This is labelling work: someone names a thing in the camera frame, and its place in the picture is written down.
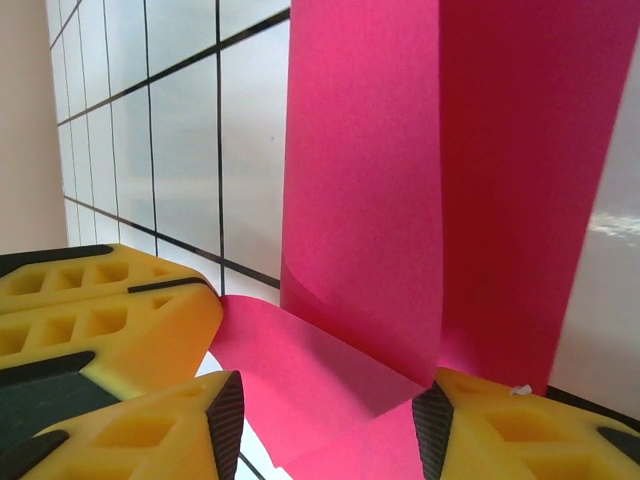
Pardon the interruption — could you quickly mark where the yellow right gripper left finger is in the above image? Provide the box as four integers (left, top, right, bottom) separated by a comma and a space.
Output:
0, 370, 246, 480

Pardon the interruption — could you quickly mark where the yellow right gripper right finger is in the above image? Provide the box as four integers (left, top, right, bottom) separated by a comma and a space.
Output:
412, 367, 640, 480

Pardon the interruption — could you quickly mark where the pink paper sheet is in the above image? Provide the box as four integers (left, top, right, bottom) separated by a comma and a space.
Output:
209, 0, 639, 474

